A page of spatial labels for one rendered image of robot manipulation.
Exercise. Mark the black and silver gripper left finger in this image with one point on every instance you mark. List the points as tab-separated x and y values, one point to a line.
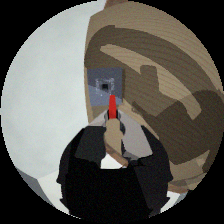
88	145

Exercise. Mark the red peg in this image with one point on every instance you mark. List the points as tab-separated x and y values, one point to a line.
112	107

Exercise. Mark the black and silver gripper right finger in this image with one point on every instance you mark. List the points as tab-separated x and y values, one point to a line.
140	144

